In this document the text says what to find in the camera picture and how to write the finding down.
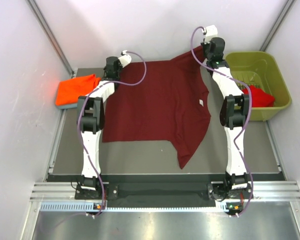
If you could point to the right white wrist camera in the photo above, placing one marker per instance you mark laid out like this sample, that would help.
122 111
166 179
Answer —
209 32

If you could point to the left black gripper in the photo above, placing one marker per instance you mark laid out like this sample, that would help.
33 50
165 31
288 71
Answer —
119 65

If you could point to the dark red t-shirt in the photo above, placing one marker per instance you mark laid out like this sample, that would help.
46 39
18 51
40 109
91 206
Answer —
161 101

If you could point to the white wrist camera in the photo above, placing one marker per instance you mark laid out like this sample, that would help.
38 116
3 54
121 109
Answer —
209 32
125 59

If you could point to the olive green plastic basket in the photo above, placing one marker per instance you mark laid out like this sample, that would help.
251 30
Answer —
259 69

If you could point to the folded orange t-shirt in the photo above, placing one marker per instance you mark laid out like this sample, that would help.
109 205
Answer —
76 90

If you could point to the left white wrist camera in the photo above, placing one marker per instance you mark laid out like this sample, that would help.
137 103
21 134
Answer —
125 59

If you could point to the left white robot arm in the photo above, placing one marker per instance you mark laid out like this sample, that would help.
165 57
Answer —
90 122

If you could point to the aluminium frame rail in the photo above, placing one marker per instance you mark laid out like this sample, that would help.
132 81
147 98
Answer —
276 191

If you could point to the bright red t-shirt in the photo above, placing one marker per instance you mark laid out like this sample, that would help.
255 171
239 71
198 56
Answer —
261 99

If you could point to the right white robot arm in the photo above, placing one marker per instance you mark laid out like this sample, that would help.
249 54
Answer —
234 115

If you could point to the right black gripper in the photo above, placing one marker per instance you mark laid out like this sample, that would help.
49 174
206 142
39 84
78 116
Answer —
204 46

